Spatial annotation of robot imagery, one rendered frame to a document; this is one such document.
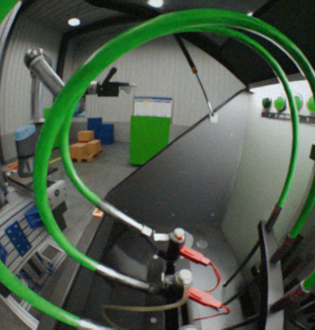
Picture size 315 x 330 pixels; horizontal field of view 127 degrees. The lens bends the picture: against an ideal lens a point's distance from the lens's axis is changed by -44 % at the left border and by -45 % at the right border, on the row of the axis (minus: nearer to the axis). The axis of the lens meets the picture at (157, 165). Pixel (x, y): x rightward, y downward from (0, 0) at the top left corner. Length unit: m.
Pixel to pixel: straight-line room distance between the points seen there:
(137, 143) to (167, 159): 3.02
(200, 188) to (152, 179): 0.19
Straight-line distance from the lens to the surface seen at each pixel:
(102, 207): 0.22
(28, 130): 0.74
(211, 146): 0.52
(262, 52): 0.24
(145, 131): 3.44
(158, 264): 0.35
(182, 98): 6.66
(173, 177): 0.52
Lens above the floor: 1.28
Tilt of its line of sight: 19 degrees down
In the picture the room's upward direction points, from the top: 4 degrees clockwise
